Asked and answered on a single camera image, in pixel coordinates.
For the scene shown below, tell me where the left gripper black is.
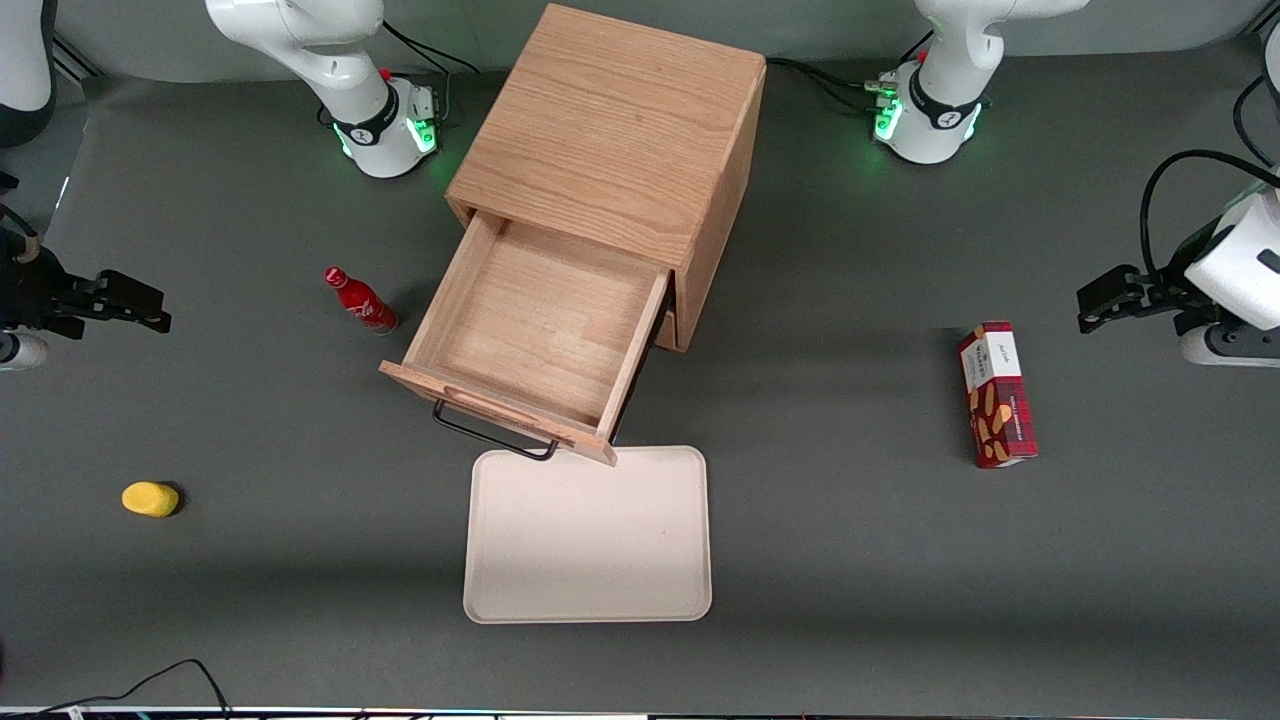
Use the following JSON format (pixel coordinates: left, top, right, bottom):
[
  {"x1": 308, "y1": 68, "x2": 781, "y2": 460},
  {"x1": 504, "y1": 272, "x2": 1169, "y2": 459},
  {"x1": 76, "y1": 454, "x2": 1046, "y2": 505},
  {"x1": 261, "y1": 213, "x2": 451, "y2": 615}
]
[{"x1": 1077, "y1": 264, "x2": 1227, "y2": 338}]

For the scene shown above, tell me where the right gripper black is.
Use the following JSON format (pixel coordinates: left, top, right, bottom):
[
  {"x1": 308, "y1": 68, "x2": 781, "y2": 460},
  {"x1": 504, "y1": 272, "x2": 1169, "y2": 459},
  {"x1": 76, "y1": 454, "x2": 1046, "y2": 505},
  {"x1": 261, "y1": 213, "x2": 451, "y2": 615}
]
[{"x1": 0, "y1": 228, "x2": 173, "y2": 339}]

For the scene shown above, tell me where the wooden drawer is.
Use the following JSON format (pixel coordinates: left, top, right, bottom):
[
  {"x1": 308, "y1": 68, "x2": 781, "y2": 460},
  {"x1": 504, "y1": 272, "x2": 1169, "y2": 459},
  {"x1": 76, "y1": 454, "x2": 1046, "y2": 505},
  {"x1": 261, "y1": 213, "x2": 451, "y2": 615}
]
[{"x1": 378, "y1": 212, "x2": 673, "y2": 467}]

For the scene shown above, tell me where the red plaid shortbread box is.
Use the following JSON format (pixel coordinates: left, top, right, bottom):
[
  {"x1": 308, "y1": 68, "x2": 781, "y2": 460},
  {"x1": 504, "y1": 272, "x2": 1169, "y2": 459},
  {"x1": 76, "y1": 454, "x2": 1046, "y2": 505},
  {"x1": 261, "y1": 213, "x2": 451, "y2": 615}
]
[{"x1": 956, "y1": 320, "x2": 1039, "y2": 470}]

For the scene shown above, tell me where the small yellow rounded object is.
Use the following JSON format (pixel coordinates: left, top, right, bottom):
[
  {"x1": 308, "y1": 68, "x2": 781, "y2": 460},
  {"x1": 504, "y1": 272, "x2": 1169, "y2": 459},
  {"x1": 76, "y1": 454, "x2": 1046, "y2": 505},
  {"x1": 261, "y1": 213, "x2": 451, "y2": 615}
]
[{"x1": 121, "y1": 482, "x2": 182, "y2": 519}]

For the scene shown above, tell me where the red cola bottle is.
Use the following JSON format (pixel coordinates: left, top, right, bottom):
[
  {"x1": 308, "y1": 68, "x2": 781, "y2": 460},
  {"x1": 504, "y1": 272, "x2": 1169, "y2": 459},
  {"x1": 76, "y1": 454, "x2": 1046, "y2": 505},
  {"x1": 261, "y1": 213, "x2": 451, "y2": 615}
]
[{"x1": 324, "y1": 266, "x2": 399, "y2": 336}]

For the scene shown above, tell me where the wooden cabinet body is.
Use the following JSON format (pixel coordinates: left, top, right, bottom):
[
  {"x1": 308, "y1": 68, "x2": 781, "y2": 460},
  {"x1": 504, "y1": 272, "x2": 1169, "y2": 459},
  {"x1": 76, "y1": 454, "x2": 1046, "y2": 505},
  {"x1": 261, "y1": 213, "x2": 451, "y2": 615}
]
[{"x1": 445, "y1": 3, "x2": 768, "y2": 353}]

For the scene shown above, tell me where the beige rectangular tray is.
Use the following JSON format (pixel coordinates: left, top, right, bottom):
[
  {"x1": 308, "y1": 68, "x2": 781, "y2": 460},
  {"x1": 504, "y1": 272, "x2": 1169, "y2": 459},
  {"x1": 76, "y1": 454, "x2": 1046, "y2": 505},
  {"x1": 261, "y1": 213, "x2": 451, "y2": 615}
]
[{"x1": 462, "y1": 445, "x2": 714, "y2": 625}]

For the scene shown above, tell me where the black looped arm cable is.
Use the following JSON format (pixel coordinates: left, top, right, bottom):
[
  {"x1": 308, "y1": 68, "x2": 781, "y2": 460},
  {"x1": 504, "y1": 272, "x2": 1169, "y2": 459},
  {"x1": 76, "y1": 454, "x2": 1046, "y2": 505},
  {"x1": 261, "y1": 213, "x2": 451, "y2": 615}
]
[{"x1": 1140, "y1": 149, "x2": 1280, "y2": 283}]

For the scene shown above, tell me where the black curved cable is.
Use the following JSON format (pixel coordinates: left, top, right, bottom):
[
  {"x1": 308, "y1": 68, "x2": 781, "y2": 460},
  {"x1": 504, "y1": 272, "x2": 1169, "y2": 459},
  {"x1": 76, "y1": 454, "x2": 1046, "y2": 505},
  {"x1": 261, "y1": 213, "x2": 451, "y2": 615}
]
[{"x1": 1233, "y1": 75, "x2": 1280, "y2": 169}]

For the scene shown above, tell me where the aluminium frame rail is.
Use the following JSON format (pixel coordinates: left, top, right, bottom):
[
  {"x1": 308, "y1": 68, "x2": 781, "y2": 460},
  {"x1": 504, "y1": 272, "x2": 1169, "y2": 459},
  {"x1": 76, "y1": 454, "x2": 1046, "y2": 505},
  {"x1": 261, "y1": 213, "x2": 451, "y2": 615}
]
[{"x1": 50, "y1": 33, "x2": 102, "y2": 83}]

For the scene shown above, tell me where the black base cable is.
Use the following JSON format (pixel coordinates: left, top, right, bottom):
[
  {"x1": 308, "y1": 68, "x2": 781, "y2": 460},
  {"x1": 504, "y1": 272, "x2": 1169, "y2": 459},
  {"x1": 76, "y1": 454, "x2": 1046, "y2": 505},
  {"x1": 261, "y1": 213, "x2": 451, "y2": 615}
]
[
  {"x1": 767, "y1": 57, "x2": 886, "y2": 87},
  {"x1": 812, "y1": 72, "x2": 893, "y2": 113},
  {"x1": 383, "y1": 20, "x2": 481, "y2": 123}
]

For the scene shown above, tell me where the thin black loose cable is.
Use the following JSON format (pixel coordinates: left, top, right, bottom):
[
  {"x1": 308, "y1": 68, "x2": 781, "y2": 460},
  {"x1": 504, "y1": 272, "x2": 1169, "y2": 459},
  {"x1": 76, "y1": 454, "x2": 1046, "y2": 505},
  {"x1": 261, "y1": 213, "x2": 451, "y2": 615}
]
[{"x1": 0, "y1": 658, "x2": 233, "y2": 720}]

